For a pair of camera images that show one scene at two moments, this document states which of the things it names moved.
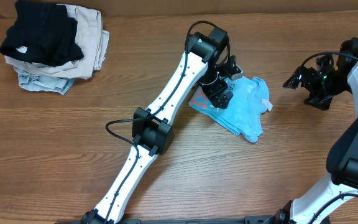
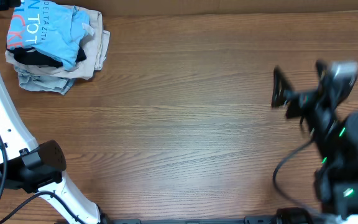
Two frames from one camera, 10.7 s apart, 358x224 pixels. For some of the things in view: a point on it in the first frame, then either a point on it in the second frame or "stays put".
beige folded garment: (89, 36) stays put
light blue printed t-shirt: (250, 98) to (51, 27)
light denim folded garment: (30, 81) stays put
